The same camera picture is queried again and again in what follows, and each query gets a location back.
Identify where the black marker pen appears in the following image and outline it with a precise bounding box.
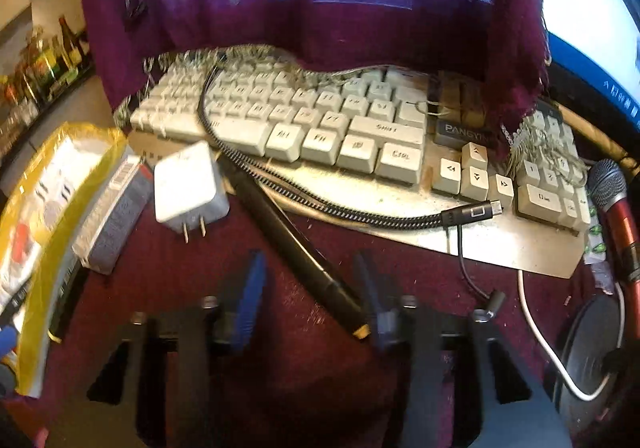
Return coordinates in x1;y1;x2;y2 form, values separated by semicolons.
50;258;92;345

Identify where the black desk stand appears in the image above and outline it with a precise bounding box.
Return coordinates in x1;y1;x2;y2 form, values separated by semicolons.
554;295;640;430

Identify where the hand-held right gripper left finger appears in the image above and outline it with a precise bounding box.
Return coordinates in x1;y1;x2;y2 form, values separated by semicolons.
45;249;268;448

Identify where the white keyboard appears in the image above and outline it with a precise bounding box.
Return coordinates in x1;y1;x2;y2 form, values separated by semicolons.
127;48;593;235

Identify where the silver carton red end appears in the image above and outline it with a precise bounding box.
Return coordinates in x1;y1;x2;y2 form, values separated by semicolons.
72;155;153;275

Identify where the yellow lined tray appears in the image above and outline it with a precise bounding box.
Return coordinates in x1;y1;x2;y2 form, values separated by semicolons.
0;123;129;399

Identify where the maroon table cloth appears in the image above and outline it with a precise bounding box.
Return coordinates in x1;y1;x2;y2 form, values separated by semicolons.
20;198;603;448

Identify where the beige keyboard board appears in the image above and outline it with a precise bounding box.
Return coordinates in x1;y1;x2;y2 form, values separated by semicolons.
127;128;590;280

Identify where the black pen yellow end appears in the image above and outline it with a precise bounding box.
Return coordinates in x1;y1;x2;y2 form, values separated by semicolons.
220;163;373;342

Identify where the computer monitor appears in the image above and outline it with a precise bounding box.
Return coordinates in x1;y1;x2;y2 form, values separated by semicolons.
530;0;640;130

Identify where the green blister pack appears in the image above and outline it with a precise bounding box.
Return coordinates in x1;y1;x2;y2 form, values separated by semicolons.
582;223;609;265

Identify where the black braided cable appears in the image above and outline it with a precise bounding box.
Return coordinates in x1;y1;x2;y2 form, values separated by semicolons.
197;65;507;320

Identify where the dark sauce bottle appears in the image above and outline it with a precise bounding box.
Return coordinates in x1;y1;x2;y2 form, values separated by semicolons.
56;15;84;72

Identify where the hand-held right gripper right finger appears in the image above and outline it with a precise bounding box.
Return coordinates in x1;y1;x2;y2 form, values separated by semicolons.
351;250;571;448

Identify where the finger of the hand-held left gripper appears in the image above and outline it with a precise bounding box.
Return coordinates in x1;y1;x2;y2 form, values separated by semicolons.
0;325;20;366

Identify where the red microphone grey head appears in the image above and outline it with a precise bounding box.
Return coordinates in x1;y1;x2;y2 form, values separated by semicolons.
586;159;640;287

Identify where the white cable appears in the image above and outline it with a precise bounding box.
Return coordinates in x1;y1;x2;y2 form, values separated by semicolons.
516;268;627;402

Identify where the purple fringed cloth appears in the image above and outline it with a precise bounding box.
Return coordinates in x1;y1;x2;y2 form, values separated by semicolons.
75;0;552;164

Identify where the white charger adapter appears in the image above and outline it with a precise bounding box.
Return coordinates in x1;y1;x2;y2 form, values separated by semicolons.
154;140;232;244

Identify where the large cooking oil bottle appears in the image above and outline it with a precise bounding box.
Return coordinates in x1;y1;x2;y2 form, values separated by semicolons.
29;45;62;85

